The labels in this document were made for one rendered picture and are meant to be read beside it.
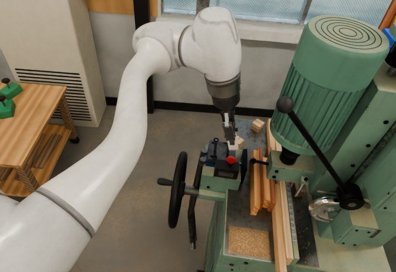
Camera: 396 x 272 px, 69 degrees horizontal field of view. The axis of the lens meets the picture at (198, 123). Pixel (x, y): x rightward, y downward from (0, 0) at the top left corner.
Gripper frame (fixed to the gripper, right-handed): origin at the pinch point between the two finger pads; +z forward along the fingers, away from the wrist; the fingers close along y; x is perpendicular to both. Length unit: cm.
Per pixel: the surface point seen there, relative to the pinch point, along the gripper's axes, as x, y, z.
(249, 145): -3.9, 17.9, 22.8
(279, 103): -12.7, -15.4, -27.9
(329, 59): -22.8, -8.3, -32.3
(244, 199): -2.3, -7.0, 22.1
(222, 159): 4.5, 1.1, 10.1
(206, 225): 28, 25, 107
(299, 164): -20.1, -2.2, 9.4
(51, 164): 126, 42, 63
